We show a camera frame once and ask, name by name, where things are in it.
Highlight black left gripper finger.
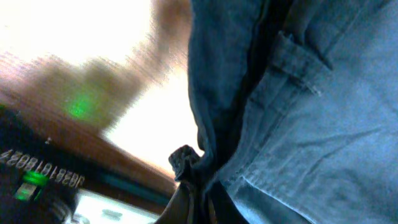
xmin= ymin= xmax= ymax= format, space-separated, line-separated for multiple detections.
xmin=154 ymin=182 xmax=218 ymax=224

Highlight navy blue trousers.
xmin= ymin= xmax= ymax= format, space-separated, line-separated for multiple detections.
xmin=169 ymin=0 xmax=397 ymax=224

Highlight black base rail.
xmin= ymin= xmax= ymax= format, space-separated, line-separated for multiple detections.
xmin=1 ymin=107 xmax=174 ymax=223

